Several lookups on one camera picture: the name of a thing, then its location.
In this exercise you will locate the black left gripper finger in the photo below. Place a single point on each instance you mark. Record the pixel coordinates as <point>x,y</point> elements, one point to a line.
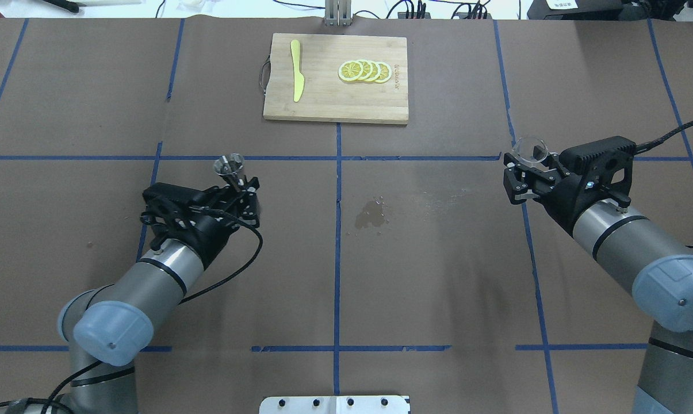
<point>230,201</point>
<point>249,202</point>

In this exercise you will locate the clear glass cup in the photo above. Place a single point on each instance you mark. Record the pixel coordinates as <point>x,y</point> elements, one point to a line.
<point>531,151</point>

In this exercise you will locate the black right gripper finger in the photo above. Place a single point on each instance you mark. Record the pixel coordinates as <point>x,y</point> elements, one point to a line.
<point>518,180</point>
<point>551,162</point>

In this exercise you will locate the black computer box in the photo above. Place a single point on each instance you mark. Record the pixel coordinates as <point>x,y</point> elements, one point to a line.
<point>584,11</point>

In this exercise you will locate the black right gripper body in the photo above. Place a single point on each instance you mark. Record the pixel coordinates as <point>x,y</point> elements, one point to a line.
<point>560,204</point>

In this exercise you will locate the aluminium frame post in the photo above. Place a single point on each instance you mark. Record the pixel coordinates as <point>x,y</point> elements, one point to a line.
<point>338,13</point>

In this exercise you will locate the lemon slice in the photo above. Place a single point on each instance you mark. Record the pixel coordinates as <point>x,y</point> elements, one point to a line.
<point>350,71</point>
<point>368,70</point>
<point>376,72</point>

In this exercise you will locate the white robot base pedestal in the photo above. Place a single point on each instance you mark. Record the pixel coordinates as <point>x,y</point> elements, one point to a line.
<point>336,404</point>

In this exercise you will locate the bamboo cutting board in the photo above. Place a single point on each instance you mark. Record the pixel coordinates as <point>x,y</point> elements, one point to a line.
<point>325,96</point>

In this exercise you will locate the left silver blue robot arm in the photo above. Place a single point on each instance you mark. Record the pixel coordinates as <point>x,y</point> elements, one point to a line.
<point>106,328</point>

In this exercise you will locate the steel jigger measuring cup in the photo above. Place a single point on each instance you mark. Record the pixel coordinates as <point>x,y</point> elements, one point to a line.
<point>230,168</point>

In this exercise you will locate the black handled tool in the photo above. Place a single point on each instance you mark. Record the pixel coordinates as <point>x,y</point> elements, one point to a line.
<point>71,7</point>

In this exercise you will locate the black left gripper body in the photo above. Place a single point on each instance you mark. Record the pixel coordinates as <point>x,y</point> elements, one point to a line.
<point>215,228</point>

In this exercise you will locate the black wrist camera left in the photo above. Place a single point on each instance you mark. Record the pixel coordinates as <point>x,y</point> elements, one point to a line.
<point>169,212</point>

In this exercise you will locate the yellow plastic knife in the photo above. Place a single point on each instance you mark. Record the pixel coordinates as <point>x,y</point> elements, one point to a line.
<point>298,78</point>

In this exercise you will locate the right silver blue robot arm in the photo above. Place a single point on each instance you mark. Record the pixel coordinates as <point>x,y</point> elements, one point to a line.
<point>657,271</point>

